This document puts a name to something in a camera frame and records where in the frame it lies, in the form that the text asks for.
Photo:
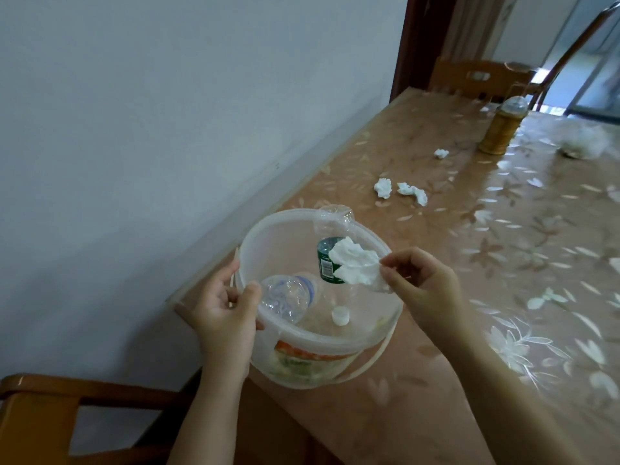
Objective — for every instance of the person's left hand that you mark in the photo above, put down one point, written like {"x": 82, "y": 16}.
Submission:
{"x": 225, "y": 334}

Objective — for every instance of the person's right hand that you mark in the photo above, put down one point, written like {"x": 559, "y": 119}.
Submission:
{"x": 431, "y": 295}

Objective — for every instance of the blue label plastic bottle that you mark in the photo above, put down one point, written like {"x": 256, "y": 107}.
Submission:
{"x": 286, "y": 297}

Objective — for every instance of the translucent plastic bucket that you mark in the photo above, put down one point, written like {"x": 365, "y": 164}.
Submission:
{"x": 281, "y": 246}

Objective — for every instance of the green label plastic bottle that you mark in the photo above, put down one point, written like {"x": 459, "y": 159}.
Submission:
{"x": 334, "y": 220}

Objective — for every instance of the person's right forearm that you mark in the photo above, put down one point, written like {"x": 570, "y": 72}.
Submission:
{"x": 504, "y": 406}

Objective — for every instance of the brown floral table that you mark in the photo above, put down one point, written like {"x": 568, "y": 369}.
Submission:
{"x": 426, "y": 382}

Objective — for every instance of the gold lantern with clear dome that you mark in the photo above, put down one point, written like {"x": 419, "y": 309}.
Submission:
{"x": 499, "y": 130}

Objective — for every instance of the white plastic bag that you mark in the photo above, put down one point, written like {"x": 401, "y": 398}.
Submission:
{"x": 583, "y": 140}

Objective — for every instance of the glass sliding door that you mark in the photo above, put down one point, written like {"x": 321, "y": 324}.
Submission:
{"x": 600, "y": 67}

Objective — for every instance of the dark red door frame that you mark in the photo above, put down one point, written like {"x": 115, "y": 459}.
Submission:
{"x": 421, "y": 43}

